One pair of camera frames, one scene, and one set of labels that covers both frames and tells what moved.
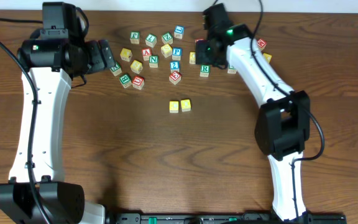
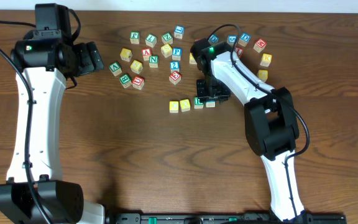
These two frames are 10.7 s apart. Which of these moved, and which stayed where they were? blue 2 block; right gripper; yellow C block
Moved: right gripper
Stayed: blue 2 block; yellow C block
